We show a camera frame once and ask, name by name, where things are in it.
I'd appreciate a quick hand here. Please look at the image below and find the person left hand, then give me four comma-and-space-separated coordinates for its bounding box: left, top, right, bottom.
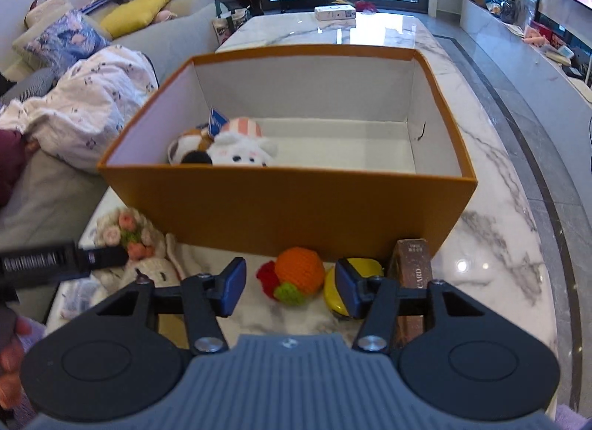
0, 317, 31, 410

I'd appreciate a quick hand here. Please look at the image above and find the white floral blanket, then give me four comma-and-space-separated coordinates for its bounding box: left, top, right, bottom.
1, 45, 158, 174

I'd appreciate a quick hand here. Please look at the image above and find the large orange cardboard box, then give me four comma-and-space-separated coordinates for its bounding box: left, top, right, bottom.
97, 45, 478, 261

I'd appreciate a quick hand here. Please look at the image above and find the beige cushion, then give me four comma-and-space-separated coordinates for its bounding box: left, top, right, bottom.
24, 0, 73, 29

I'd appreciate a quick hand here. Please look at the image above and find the yellow tape measure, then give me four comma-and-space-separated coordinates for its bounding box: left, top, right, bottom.
323, 258, 383, 320

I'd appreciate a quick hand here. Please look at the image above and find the brown card box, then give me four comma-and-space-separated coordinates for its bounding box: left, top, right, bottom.
385, 238, 435, 350

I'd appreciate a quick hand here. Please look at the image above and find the blue floral cushion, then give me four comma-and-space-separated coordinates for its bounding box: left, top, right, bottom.
24, 9, 110, 77

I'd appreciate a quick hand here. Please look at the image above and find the grey sofa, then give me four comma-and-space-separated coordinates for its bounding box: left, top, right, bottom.
1, 0, 218, 251

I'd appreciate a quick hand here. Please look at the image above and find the orange crochet fruit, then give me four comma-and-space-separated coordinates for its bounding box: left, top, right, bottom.
256, 248, 325, 306

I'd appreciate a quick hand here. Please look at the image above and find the white flat box on table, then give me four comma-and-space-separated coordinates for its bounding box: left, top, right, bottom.
314, 4, 356, 22

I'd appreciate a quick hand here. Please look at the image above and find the white plush with striped hat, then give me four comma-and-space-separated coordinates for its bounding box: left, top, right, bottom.
181, 117, 278, 167

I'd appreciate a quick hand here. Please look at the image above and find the brown white plush bear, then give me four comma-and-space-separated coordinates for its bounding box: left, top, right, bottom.
166, 128, 214, 164

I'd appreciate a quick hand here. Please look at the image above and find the crochet bunny doll with flowers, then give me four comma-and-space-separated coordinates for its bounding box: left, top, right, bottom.
93, 206, 185, 294

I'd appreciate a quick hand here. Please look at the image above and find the white lotion tube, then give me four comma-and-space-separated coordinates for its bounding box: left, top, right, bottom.
61, 278, 99, 320

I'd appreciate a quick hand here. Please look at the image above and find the yellow cushion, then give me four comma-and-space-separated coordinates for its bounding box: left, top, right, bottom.
99, 0, 171, 39

